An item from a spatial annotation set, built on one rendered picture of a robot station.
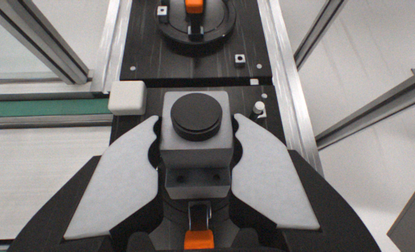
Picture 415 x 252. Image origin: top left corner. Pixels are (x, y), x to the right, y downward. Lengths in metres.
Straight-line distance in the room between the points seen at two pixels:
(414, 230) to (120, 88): 0.36
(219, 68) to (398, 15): 0.59
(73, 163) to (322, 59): 0.55
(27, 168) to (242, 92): 0.35
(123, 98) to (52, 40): 0.10
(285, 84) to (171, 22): 0.21
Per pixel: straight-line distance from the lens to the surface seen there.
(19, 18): 0.30
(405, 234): 0.29
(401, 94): 0.26
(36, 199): 0.39
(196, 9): 0.27
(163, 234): 0.26
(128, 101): 0.28
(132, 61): 0.35
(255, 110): 0.18
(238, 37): 0.37
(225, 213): 0.23
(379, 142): 0.52
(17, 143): 0.44
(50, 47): 0.32
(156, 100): 0.30
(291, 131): 0.31
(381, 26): 0.73
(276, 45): 0.40
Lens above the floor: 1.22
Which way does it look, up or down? 68 degrees down
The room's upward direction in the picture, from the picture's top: 3 degrees clockwise
